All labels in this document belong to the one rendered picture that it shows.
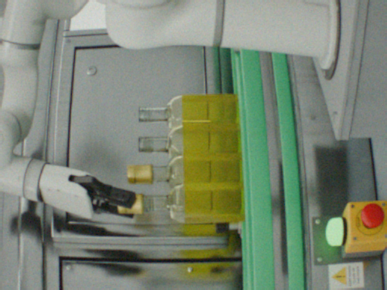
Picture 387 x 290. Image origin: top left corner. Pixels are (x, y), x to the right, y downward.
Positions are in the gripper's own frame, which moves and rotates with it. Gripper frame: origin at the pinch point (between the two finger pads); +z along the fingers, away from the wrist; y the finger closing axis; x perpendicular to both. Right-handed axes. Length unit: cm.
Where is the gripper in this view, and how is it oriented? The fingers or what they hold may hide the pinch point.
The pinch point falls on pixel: (123, 203)
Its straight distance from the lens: 148.4
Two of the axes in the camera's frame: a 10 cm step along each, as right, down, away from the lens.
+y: 0.3, -4.7, -8.8
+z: 9.7, 2.1, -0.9
